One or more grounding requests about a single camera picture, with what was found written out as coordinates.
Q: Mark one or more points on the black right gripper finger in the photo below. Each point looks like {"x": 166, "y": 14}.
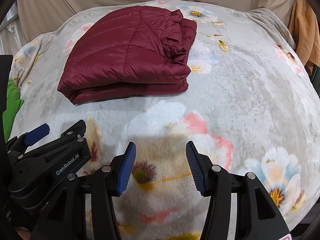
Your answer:
{"x": 257, "y": 216}
{"x": 64, "y": 216}

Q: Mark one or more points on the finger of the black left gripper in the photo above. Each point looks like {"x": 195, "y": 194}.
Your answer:
{"x": 78, "y": 129}

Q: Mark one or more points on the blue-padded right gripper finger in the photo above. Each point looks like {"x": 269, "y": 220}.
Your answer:
{"x": 27, "y": 139}

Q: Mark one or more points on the maroon quilted puffer jacket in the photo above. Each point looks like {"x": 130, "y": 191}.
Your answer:
{"x": 134, "y": 51}

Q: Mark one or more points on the green garment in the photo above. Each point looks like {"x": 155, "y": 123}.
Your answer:
{"x": 14, "y": 103}

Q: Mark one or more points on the floral fleece blanket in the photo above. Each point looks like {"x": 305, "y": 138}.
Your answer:
{"x": 250, "y": 107}

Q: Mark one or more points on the orange hanging garment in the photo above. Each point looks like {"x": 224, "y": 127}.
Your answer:
{"x": 304, "y": 29}

